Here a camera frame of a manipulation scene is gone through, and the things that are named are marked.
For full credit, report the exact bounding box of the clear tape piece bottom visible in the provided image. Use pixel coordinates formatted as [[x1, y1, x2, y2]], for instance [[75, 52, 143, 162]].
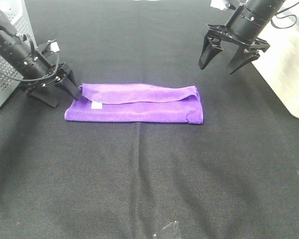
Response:
[[162, 221, 179, 235]]

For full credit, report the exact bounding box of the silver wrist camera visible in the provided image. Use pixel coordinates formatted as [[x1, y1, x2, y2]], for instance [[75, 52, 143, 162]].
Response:
[[210, 0, 236, 10], [50, 41, 60, 52]]

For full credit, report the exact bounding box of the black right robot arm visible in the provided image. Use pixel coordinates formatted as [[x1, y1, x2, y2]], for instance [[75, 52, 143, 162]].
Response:
[[198, 0, 284, 74]]

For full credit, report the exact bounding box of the purple microfibre towel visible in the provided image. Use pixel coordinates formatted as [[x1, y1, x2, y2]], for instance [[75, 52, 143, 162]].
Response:
[[64, 83, 204, 124]]

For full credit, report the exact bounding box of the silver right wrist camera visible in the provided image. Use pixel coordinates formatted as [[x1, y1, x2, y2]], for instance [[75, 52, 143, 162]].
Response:
[[210, 0, 236, 10]]

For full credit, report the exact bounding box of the white plastic storage bin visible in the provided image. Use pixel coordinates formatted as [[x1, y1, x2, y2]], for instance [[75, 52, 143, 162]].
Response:
[[250, 14, 299, 120]]

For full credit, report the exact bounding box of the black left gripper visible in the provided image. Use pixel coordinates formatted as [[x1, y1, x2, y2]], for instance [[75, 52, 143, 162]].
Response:
[[18, 53, 81, 108]]

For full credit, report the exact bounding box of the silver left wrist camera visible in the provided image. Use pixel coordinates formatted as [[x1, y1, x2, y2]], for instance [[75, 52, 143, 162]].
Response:
[[50, 41, 60, 52]]

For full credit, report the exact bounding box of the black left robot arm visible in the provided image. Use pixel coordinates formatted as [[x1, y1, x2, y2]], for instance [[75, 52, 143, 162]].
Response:
[[0, 10, 82, 108]]

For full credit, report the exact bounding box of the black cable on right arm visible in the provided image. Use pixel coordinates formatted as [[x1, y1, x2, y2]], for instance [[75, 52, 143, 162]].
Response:
[[270, 0, 298, 29]]

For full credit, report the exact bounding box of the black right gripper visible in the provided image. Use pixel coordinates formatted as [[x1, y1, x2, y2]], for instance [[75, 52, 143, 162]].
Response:
[[198, 23, 270, 74]]

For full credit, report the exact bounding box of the grey perforated plastic basket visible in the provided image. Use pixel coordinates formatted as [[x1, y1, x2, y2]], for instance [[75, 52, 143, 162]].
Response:
[[0, 0, 36, 107]]

